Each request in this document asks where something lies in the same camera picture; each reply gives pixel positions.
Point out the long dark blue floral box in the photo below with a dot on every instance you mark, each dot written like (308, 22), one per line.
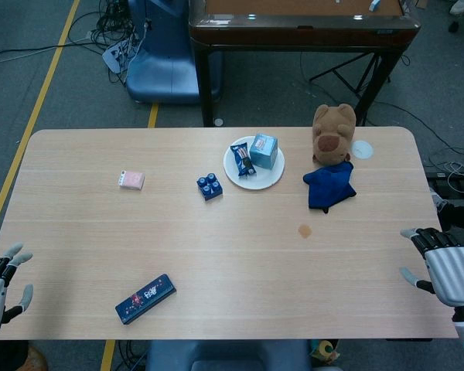
(145, 299)

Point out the grey blue robot torso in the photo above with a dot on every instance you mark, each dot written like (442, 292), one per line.
(224, 355)

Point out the blue cookie snack packet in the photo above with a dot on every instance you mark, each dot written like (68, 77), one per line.
(241, 158)

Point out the brown liquid spill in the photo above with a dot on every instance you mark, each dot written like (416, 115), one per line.
(305, 230)

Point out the brown capybara plush toy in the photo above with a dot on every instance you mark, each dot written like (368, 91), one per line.
(332, 131)

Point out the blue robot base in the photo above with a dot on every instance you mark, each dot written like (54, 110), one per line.
(162, 65)

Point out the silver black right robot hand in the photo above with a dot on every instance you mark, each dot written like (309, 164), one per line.
(452, 276)

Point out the cardboard box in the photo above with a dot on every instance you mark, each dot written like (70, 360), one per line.
(420, 4)

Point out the blue building block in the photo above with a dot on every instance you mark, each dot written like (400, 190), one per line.
(209, 187)

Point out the blue cloth with black trim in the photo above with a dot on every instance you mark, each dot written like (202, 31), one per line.
(328, 185)

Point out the dark wooden mahjong table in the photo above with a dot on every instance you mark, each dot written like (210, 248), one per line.
(294, 33)

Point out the white round plate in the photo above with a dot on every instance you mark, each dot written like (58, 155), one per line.
(255, 181)

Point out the pink tissue pack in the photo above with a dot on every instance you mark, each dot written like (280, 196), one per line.
(132, 180)

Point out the light blue carton box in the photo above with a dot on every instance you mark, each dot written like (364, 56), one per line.
(263, 152)

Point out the single blue white mahjong tile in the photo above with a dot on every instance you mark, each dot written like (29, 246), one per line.
(375, 4)

